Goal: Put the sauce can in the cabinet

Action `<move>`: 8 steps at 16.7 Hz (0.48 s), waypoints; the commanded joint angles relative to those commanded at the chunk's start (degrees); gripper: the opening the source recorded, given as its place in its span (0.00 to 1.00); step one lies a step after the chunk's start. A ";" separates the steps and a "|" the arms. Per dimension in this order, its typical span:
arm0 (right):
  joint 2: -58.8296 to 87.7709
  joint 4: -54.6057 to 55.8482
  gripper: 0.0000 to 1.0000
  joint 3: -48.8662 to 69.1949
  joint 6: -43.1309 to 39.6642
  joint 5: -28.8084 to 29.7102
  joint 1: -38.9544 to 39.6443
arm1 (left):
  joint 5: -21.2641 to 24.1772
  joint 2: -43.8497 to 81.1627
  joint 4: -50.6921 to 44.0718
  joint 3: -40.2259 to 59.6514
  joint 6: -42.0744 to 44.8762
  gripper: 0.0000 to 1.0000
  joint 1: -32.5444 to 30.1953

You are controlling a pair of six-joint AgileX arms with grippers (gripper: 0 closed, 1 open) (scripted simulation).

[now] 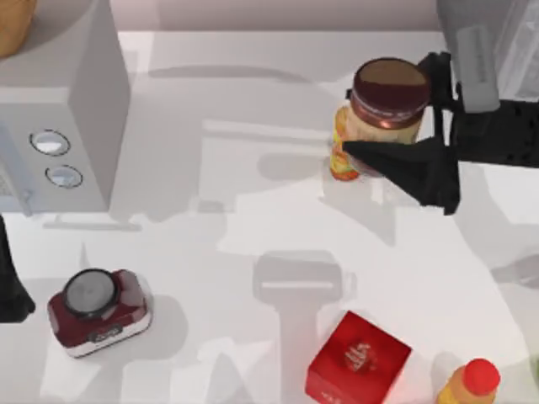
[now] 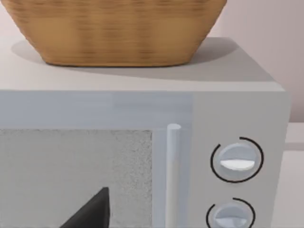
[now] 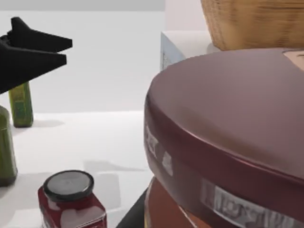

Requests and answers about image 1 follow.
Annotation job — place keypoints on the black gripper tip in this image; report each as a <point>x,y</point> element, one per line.
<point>10,290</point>

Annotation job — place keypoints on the woven wooden basket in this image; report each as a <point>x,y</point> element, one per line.
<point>12,25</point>

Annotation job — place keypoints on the red kitchen scale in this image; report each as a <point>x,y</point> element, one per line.
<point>122,309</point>

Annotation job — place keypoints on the orange bottle with red cap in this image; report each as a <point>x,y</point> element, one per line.
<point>473,381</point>

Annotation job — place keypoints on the microwave knob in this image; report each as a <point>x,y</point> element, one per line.
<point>49,141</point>
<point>64,175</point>

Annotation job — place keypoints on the red box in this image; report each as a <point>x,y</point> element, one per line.
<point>358,357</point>

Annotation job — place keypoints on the pale microwave oven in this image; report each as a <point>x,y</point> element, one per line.
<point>90,105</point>

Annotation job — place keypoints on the jar with dark red lid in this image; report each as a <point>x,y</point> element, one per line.
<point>389,92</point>

